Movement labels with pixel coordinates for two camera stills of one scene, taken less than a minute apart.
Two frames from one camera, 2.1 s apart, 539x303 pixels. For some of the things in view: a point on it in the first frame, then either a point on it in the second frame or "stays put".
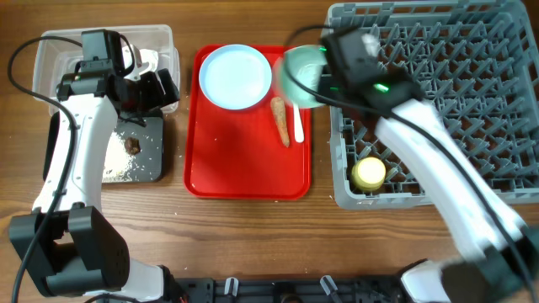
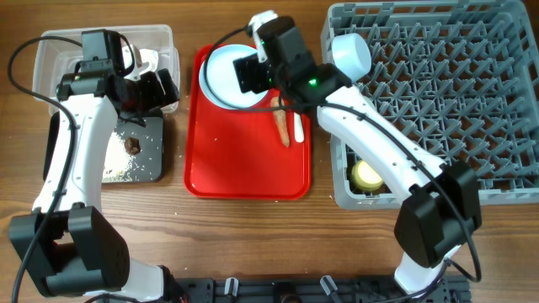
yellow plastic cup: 368,174 stays put
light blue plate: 234,77 stays put
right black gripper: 322,81 -> 248,70
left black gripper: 156,98 stays put
